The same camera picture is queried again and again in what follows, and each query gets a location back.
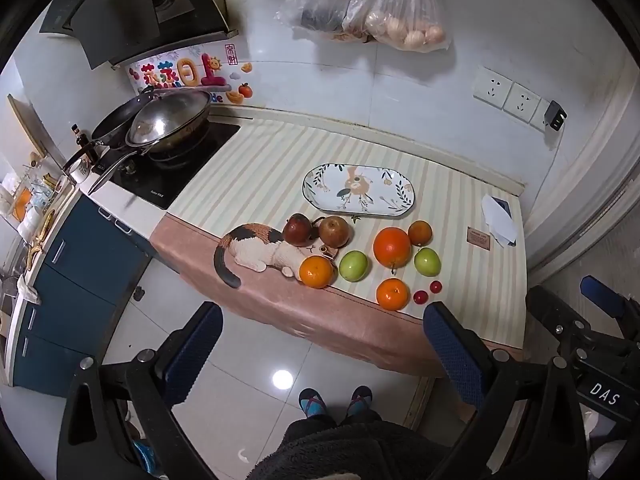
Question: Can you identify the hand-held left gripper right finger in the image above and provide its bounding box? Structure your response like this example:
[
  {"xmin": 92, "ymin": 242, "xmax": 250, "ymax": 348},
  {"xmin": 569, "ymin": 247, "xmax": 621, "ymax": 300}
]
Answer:
[{"xmin": 424, "ymin": 301, "xmax": 589, "ymax": 480}]

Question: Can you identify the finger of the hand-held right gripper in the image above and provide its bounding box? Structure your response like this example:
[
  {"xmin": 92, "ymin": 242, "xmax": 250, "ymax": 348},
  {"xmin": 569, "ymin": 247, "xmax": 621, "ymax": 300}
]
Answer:
[
  {"xmin": 580, "ymin": 275, "xmax": 640, "ymax": 331},
  {"xmin": 526, "ymin": 285, "xmax": 592, "ymax": 356}
]

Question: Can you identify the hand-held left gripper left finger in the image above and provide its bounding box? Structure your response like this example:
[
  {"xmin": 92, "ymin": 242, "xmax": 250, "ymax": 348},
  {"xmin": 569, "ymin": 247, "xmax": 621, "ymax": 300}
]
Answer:
[{"xmin": 57, "ymin": 301, "xmax": 224, "ymax": 480}]

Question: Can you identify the small bright tangerine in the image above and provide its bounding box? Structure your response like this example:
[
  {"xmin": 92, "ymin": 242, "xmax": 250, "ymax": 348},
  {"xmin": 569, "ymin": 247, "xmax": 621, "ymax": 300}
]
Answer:
[{"xmin": 376, "ymin": 278, "xmax": 411, "ymax": 312}]

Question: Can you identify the green apple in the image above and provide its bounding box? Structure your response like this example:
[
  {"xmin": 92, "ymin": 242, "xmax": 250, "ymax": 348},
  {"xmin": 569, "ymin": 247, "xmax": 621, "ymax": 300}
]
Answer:
[
  {"xmin": 339, "ymin": 250, "xmax": 371, "ymax": 282},
  {"xmin": 413, "ymin": 247, "xmax": 442, "ymax": 277}
]

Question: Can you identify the large orange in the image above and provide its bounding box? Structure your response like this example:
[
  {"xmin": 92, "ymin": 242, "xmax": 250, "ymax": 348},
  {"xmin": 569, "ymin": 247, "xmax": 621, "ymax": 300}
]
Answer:
[{"xmin": 373, "ymin": 227, "xmax": 413, "ymax": 268}]

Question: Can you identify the small dark orange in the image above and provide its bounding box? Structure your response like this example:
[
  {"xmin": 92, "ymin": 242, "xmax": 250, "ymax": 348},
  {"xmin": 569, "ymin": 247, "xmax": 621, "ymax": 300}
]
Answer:
[{"xmin": 408, "ymin": 220, "xmax": 433, "ymax": 247}]

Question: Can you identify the medium orange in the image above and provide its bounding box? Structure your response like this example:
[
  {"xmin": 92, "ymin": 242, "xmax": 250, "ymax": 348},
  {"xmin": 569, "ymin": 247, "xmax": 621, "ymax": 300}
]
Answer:
[{"xmin": 299, "ymin": 255, "xmax": 335, "ymax": 289}]

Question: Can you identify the dark red apple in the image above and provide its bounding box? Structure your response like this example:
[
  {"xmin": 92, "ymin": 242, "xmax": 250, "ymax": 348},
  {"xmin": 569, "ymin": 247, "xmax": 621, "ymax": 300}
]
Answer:
[{"xmin": 282, "ymin": 213, "xmax": 313, "ymax": 247}]

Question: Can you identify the brownish red apple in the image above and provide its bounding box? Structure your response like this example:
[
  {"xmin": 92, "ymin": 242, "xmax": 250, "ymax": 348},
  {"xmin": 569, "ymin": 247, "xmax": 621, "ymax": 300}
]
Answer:
[{"xmin": 319, "ymin": 216, "xmax": 355, "ymax": 248}]

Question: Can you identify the floral oval ceramic plate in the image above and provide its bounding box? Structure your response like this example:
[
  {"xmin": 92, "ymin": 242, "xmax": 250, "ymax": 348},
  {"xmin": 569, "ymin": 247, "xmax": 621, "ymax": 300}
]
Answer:
[{"xmin": 301, "ymin": 163, "xmax": 416, "ymax": 219}]

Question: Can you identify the white paper tissue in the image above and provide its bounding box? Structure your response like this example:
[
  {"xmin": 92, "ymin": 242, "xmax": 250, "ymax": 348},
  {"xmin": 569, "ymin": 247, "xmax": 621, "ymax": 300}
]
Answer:
[{"xmin": 481, "ymin": 194, "xmax": 519, "ymax": 247}]

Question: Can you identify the blue striped slipper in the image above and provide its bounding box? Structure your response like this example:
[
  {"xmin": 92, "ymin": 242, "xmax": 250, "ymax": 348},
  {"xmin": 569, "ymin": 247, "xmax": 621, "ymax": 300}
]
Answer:
[
  {"xmin": 346, "ymin": 386, "xmax": 375, "ymax": 417},
  {"xmin": 298, "ymin": 388, "xmax": 328, "ymax": 418}
]

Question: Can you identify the dark smartphone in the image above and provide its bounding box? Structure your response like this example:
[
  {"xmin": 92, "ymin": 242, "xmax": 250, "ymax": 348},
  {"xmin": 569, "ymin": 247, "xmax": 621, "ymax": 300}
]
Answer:
[{"xmin": 492, "ymin": 198, "xmax": 515, "ymax": 247}]

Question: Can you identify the blue kitchen cabinet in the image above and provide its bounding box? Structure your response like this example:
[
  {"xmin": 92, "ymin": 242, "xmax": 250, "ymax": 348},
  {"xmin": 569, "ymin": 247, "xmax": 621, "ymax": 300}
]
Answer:
[{"xmin": 9, "ymin": 195, "xmax": 151, "ymax": 400}]

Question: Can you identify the person's dark fleece garment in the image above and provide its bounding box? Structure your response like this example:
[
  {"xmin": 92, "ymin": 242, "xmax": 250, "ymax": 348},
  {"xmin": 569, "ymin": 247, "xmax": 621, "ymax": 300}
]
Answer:
[{"xmin": 245, "ymin": 412, "xmax": 451, "ymax": 480}]

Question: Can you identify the black gas stove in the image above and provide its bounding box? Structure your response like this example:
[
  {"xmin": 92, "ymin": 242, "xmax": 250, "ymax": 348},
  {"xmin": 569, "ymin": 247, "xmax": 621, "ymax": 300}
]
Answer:
[{"xmin": 87, "ymin": 117, "xmax": 242, "ymax": 211}]

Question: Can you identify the black plug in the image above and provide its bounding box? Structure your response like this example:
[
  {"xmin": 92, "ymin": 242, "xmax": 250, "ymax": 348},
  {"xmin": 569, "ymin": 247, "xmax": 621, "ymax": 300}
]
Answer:
[{"xmin": 543, "ymin": 101, "xmax": 569, "ymax": 132}]

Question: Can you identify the white cloth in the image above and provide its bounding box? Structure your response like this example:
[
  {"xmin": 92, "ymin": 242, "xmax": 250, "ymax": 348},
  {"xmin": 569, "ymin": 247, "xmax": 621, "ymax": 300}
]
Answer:
[{"xmin": 16, "ymin": 275, "xmax": 42, "ymax": 305}]

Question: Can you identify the striped cat print tablecloth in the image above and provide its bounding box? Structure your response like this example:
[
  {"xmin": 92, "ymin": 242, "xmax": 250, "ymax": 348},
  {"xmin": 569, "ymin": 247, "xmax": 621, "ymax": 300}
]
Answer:
[{"xmin": 150, "ymin": 120, "xmax": 531, "ymax": 378}]

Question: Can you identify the white mug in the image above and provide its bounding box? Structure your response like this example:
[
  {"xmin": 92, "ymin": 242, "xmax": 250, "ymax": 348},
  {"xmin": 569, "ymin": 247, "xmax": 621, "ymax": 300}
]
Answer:
[{"xmin": 69, "ymin": 159, "xmax": 95, "ymax": 184}]

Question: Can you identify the black frying pan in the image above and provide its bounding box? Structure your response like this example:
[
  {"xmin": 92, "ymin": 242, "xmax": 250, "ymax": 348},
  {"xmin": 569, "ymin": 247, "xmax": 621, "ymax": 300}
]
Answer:
[{"xmin": 62, "ymin": 91, "xmax": 157, "ymax": 172}]

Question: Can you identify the steel wok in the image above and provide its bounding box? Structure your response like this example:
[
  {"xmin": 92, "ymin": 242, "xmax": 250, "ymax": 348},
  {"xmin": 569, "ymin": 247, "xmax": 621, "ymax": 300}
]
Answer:
[{"xmin": 87, "ymin": 88, "xmax": 213, "ymax": 195}]

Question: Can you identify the dark sauce bottle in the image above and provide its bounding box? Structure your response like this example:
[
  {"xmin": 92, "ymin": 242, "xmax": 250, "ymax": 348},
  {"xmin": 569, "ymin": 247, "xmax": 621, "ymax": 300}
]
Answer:
[{"xmin": 70, "ymin": 123, "xmax": 90, "ymax": 162}]

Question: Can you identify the beige board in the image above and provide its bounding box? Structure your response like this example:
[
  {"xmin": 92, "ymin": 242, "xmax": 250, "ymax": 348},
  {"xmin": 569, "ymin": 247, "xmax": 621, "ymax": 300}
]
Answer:
[{"xmin": 6, "ymin": 94, "xmax": 52, "ymax": 157}]

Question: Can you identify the plastic bag of eggs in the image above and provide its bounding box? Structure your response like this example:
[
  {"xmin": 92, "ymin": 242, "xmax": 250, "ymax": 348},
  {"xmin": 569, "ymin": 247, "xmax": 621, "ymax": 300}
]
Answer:
[{"xmin": 342, "ymin": 0, "xmax": 450, "ymax": 53}]

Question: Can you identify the black range hood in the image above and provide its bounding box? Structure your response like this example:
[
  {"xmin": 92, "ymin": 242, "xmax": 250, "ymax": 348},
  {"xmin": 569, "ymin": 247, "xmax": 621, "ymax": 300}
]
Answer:
[{"xmin": 39, "ymin": 0, "xmax": 242, "ymax": 70}]

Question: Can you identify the plastic bag of dark items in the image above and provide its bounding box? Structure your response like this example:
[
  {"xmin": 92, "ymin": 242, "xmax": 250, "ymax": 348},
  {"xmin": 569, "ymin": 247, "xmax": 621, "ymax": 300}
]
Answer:
[{"xmin": 275, "ymin": 0, "xmax": 373, "ymax": 41}]

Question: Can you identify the white wall socket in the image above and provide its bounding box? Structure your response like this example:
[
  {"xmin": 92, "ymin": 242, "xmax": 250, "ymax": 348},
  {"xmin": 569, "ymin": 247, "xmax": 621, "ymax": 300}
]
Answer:
[
  {"xmin": 473, "ymin": 65, "xmax": 513, "ymax": 110},
  {"xmin": 529, "ymin": 99, "xmax": 553, "ymax": 131},
  {"xmin": 502, "ymin": 82, "xmax": 542, "ymax": 123}
]

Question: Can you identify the colourful wall sticker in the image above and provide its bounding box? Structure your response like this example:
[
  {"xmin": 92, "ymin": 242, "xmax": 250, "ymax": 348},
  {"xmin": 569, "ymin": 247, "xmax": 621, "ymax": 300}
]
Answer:
[{"xmin": 127, "ymin": 44, "xmax": 254, "ymax": 107}]

